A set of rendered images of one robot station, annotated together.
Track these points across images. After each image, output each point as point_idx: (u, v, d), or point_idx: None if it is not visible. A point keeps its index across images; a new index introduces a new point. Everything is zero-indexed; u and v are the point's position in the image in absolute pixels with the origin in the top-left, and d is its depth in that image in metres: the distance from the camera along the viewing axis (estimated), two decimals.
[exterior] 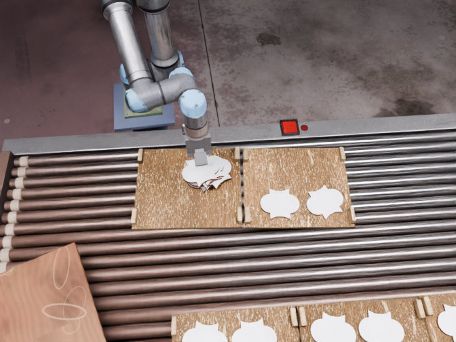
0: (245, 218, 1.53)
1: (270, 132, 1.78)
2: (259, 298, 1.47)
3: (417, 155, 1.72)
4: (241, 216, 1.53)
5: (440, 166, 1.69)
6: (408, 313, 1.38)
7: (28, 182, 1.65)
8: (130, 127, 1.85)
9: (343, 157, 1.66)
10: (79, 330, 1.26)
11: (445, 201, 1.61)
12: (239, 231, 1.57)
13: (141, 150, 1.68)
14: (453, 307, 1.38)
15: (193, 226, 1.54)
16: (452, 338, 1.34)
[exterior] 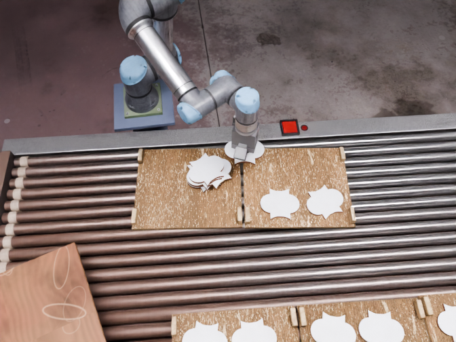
0: (245, 218, 1.53)
1: (270, 132, 1.78)
2: (259, 298, 1.47)
3: (417, 155, 1.72)
4: (241, 216, 1.53)
5: (440, 166, 1.69)
6: (408, 313, 1.38)
7: (28, 182, 1.65)
8: (130, 127, 1.85)
9: (343, 157, 1.66)
10: (79, 330, 1.26)
11: (445, 201, 1.61)
12: (239, 231, 1.57)
13: (141, 150, 1.68)
14: (453, 307, 1.38)
15: (193, 226, 1.54)
16: (452, 338, 1.34)
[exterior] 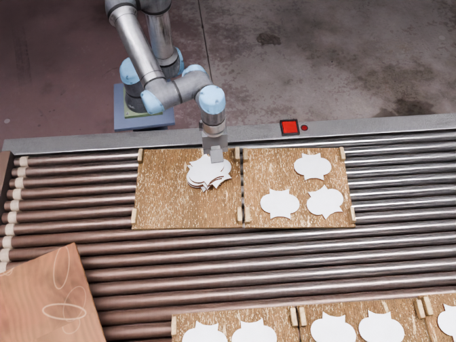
0: (245, 218, 1.53)
1: (270, 132, 1.78)
2: (259, 298, 1.47)
3: (417, 155, 1.72)
4: (241, 216, 1.53)
5: (440, 166, 1.69)
6: (408, 313, 1.38)
7: (28, 182, 1.65)
8: (130, 127, 1.85)
9: (343, 157, 1.66)
10: (79, 330, 1.26)
11: (445, 201, 1.61)
12: (239, 231, 1.57)
13: (141, 150, 1.68)
14: (453, 307, 1.38)
15: (193, 226, 1.54)
16: (452, 338, 1.34)
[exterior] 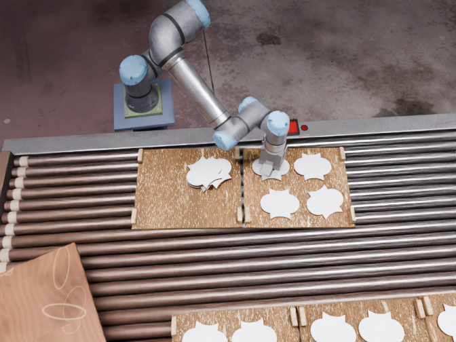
0: (245, 218, 1.53)
1: None
2: (259, 298, 1.47)
3: (417, 155, 1.72)
4: (241, 216, 1.53)
5: (440, 166, 1.69)
6: (408, 313, 1.38)
7: (28, 182, 1.65)
8: (130, 127, 1.85)
9: (343, 157, 1.66)
10: (79, 330, 1.26)
11: (445, 201, 1.61)
12: (239, 231, 1.57)
13: (141, 150, 1.68)
14: (453, 307, 1.38)
15: (193, 226, 1.54)
16: (452, 338, 1.34)
